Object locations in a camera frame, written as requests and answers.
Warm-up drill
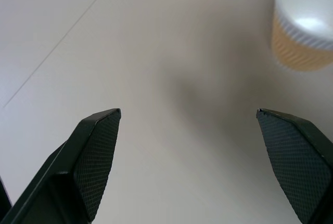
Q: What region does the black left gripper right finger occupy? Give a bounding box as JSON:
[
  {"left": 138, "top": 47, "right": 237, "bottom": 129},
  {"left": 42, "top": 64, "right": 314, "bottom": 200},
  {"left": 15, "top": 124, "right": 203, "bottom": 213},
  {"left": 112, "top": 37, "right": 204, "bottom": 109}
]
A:
[{"left": 255, "top": 108, "right": 333, "bottom": 224}]

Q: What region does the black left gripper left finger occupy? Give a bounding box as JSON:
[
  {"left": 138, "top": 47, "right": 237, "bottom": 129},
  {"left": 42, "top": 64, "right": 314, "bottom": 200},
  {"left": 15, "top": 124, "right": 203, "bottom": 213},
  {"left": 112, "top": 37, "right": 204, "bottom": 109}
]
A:
[{"left": 0, "top": 108, "right": 122, "bottom": 224}]

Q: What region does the orange ribbed paper cup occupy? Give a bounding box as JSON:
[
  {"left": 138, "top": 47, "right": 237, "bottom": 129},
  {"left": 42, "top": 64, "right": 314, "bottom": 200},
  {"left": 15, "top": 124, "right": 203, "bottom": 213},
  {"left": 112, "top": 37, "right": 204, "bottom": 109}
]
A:
[{"left": 270, "top": 0, "right": 333, "bottom": 72}]

